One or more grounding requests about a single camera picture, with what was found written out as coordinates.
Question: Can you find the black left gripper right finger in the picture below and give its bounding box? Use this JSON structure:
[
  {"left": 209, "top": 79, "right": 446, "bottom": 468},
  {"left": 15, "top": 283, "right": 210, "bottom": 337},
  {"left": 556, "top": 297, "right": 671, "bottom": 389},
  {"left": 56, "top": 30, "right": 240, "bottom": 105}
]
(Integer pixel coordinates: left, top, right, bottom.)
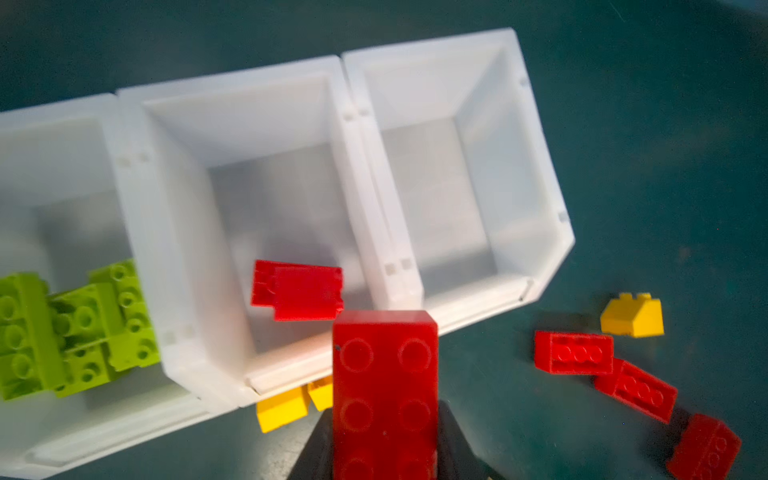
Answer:
[{"left": 437, "top": 400, "right": 503, "bottom": 480}]

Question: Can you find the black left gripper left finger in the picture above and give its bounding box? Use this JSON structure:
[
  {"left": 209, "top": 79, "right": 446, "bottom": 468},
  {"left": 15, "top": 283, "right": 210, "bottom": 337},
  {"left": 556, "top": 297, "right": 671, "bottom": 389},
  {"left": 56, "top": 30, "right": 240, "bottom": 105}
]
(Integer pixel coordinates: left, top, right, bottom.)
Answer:
[{"left": 287, "top": 409, "right": 333, "bottom": 480}]

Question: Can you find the yellow lego pair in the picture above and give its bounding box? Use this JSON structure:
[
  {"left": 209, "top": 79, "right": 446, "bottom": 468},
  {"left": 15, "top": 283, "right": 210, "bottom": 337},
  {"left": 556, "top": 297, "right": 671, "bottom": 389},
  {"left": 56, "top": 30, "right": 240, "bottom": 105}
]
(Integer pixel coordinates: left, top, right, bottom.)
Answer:
[{"left": 257, "top": 376, "right": 333, "bottom": 433}]

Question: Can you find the red lego brick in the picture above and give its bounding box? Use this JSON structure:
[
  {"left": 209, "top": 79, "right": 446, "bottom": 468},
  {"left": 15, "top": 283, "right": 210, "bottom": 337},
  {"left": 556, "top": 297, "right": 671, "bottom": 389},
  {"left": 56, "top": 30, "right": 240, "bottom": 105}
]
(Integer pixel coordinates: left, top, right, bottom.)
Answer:
[
  {"left": 534, "top": 331, "right": 614, "bottom": 376},
  {"left": 594, "top": 358, "right": 678, "bottom": 424},
  {"left": 666, "top": 414, "right": 742, "bottom": 480},
  {"left": 250, "top": 260, "right": 344, "bottom": 322},
  {"left": 332, "top": 310, "right": 439, "bottom": 479}
]

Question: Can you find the yellow sloped lego brick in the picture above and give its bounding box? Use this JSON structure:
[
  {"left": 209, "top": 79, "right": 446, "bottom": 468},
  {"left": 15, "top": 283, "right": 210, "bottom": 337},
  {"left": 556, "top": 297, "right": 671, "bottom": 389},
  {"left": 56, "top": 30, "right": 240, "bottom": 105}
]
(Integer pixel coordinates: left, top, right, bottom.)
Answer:
[{"left": 600, "top": 293, "right": 665, "bottom": 338}]

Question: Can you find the green lego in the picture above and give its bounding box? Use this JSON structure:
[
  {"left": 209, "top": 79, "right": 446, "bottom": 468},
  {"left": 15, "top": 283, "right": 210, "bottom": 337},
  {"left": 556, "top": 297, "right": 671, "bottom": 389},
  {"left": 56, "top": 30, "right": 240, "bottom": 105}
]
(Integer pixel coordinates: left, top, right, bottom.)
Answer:
[{"left": 1, "top": 259, "right": 161, "bottom": 401}]

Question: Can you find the white three-compartment bin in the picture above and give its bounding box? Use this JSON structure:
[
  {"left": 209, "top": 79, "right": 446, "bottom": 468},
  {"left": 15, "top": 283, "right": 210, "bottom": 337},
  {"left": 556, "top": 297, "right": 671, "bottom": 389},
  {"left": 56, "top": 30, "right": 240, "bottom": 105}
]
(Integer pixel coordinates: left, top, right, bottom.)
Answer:
[{"left": 1, "top": 28, "right": 574, "bottom": 479}]

